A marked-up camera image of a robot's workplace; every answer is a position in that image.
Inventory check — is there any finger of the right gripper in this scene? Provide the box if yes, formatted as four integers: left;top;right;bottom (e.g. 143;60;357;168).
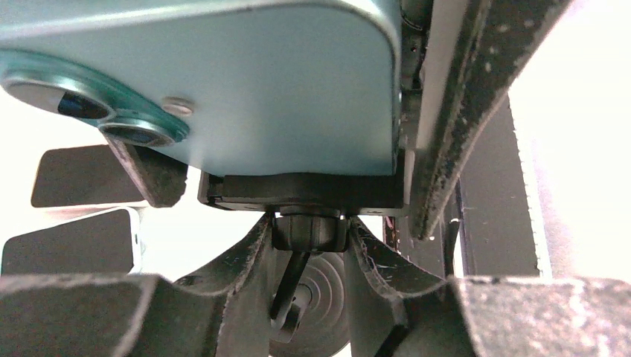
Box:
408;1;568;240
105;136;188;208

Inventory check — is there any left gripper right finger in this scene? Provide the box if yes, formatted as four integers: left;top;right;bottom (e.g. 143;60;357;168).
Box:
344;217;630;356

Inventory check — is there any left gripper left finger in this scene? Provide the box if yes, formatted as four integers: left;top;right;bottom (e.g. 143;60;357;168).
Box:
1;214;275;356

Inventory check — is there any pink phone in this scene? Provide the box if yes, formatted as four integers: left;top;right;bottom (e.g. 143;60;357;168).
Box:
31;145;144;208

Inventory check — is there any light blue phone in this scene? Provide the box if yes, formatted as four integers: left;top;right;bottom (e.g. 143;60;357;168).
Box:
1;207;142;276

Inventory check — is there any black gooseneck phone stand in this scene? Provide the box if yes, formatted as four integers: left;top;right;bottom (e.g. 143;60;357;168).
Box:
198;173;404;356

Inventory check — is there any teal phone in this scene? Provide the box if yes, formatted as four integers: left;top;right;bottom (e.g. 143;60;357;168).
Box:
1;1;402;176

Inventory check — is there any grey slotted cable duct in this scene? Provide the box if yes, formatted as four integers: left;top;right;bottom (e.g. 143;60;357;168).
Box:
507;97;553;278

